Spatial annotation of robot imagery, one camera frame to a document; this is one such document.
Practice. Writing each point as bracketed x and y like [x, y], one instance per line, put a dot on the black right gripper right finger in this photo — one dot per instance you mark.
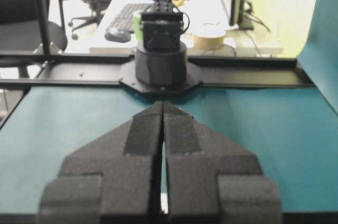
[211, 179]

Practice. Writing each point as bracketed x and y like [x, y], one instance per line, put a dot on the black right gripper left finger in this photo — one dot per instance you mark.
[116, 178]

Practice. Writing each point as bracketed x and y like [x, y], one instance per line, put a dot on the brown packing tape roll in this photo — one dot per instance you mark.
[208, 38]

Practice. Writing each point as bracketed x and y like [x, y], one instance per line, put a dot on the black computer mouse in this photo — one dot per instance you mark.
[116, 35]

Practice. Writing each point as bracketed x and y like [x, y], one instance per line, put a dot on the black computer keyboard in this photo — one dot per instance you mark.
[124, 19]

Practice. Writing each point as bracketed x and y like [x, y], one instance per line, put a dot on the teal backdrop sheet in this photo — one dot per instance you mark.
[319, 55]

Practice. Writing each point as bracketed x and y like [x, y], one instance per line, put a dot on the white desk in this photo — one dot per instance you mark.
[168, 28]

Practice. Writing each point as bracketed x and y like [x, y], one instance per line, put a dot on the black office chair near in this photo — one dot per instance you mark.
[20, 31]

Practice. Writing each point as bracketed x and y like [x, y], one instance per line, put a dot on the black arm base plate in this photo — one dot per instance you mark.
[159, 83]

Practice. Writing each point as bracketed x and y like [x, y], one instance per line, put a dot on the black aluminium frame rail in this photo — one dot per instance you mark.
[204, 71]

